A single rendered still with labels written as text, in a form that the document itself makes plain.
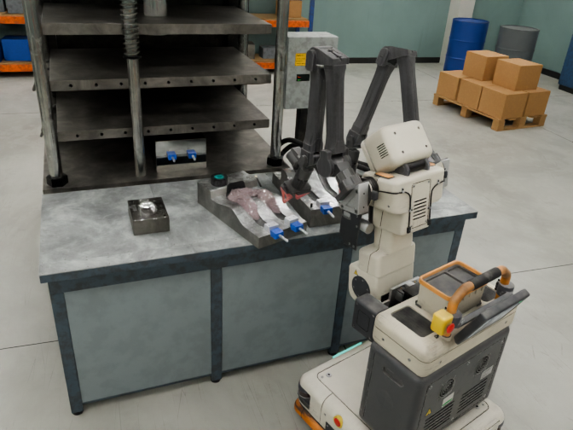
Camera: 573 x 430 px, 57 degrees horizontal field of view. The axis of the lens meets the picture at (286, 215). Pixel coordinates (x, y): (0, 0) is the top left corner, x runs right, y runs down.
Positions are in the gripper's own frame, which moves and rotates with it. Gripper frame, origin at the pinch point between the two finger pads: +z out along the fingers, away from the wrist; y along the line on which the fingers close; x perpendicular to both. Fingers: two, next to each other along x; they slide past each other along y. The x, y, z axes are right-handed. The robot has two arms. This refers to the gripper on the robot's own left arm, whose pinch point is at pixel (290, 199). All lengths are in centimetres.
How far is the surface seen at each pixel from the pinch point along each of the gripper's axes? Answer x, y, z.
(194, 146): -77, -5, 47
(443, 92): -209, -482, 192
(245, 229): -2.9, 14.9, 18.0
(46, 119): -100, 64, 34
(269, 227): 3.8, 8.8, 10.9
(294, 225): 6.6, -2.4, 10.9
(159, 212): -29, 40, 29
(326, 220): 6.6, -22.7, 15.8
